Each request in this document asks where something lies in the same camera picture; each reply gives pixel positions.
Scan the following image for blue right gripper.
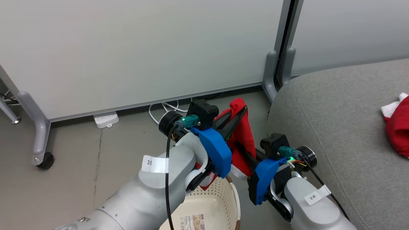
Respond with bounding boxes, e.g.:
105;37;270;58
235;142;296;206

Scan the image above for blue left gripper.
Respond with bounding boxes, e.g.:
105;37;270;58
190;105;248;179

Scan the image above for red garment with white trim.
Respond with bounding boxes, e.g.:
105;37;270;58
381;93;409;159
195;97;257;191

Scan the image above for grey fabric sofa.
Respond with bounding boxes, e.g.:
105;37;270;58
267;58;409;230

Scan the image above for beige plastic laundry basket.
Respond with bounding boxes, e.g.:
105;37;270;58
159;175;242;230

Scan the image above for grey partition foot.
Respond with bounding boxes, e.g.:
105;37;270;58
262;50;278;103
281;47;297;86

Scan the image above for printed paper label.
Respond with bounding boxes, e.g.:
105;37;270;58
180;214;205;230

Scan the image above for wide white partition panel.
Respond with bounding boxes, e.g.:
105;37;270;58
0;0;293;122

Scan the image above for white power strip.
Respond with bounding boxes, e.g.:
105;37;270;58
93;111;120;129

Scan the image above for narrow white partition panel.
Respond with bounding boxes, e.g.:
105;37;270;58
289;0;409;77

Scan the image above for black caster wheel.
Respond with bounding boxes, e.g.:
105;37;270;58
36;152;54;170

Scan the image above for grey partition leg with caster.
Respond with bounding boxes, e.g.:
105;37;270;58
17;91;51;166

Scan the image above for grey metal table leg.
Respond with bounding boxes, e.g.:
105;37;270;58
0;96;21;124

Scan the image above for teal cable connector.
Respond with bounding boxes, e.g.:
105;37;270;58
278;146;296;160
174;115;201;129

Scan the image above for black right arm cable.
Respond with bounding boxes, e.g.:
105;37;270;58
294;158;350;221

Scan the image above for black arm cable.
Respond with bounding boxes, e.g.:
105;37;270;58
294;158;350;221
165;123;184;230

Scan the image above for white looped power cable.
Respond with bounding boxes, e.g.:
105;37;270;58
149;100;189;125

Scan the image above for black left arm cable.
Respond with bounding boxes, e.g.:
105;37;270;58
165;123;184;230

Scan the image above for black floor cables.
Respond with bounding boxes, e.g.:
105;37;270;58
0;91;16;104

